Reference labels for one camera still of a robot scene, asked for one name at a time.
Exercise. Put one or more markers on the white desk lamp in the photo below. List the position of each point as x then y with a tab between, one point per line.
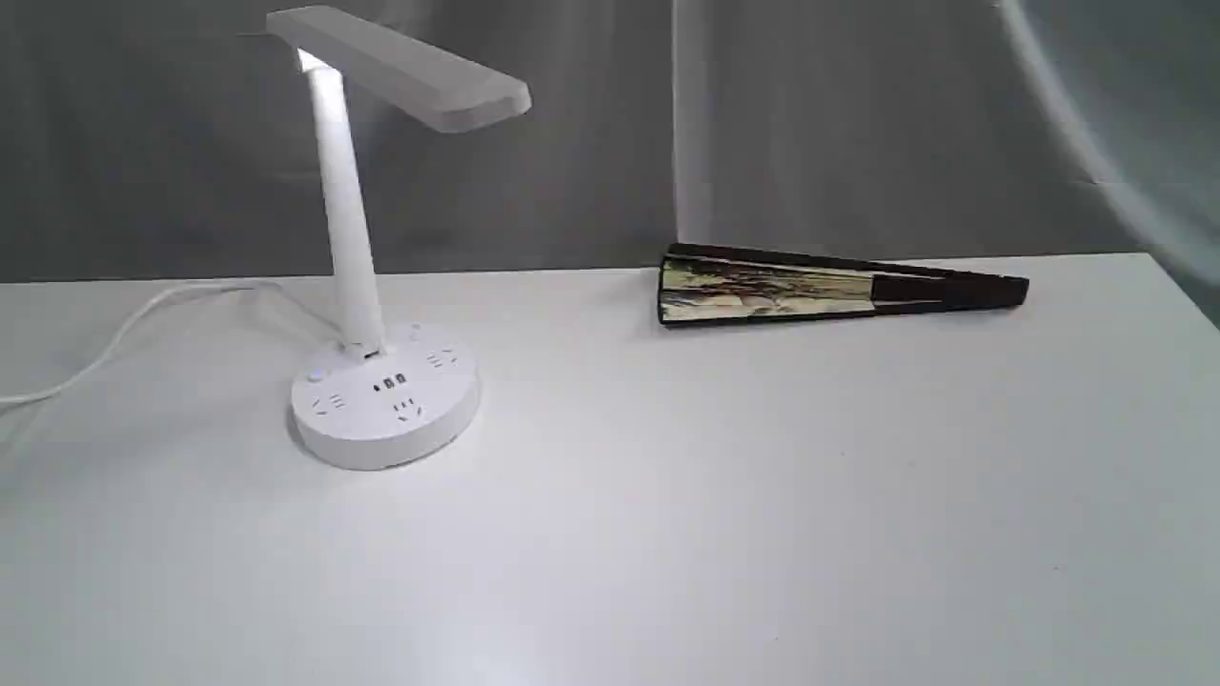
381	395

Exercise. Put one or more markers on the painted folding paper fan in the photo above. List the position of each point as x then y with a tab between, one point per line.
709	286

